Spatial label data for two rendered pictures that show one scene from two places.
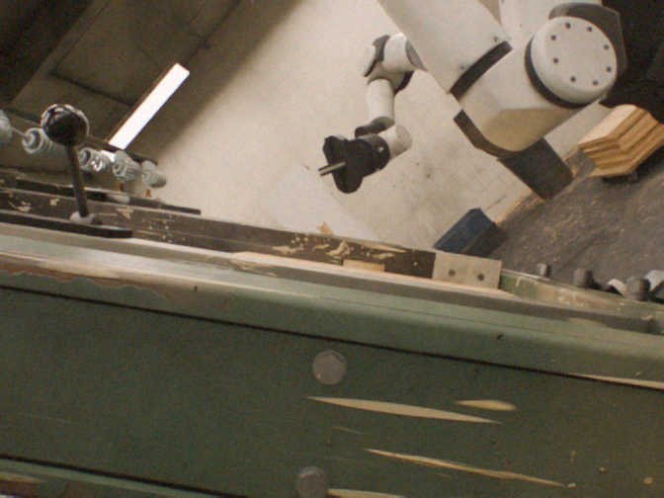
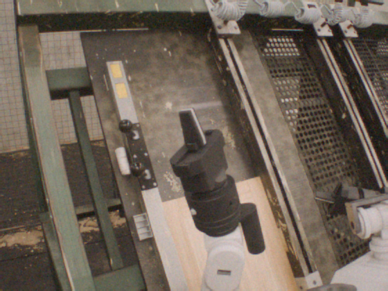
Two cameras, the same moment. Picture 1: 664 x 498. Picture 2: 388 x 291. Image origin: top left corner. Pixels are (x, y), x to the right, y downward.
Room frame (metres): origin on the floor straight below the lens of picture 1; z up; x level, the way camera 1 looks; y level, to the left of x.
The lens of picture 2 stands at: (0.08, -0.66, 1.77)
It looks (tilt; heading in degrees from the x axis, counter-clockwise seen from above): 19 degrees down; 56
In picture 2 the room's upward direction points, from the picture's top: straight up
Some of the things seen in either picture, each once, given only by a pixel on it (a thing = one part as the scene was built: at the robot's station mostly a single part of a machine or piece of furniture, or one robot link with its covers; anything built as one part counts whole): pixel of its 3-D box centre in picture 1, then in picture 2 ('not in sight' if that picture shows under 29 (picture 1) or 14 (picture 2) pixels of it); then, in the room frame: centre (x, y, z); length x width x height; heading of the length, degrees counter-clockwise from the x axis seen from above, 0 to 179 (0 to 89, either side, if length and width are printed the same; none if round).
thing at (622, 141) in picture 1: (624, 143); not in sight; (3.39, -2.19, 0.20); 0.61 x 0.53 x 0.40; 171
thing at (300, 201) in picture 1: (352, 251); not in sight; (4.82, -0.19, 1.03); 0.61 x 0.58 x 2.05; 171
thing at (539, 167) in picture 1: (537, 165); not in sight; (4.69, -2.21, 0.33); 0.52 x 0.51 x 0.65; 171
